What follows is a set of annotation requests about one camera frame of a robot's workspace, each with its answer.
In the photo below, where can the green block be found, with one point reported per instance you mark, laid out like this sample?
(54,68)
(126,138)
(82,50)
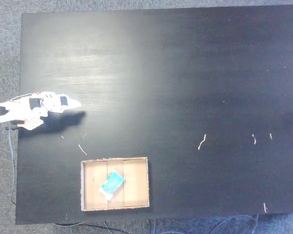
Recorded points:
(112,183)

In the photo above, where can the open cardboard box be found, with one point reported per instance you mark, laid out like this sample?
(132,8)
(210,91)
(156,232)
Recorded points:
(136,184)

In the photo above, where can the white perforated base plate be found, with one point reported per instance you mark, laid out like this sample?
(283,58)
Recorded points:
(32,123)

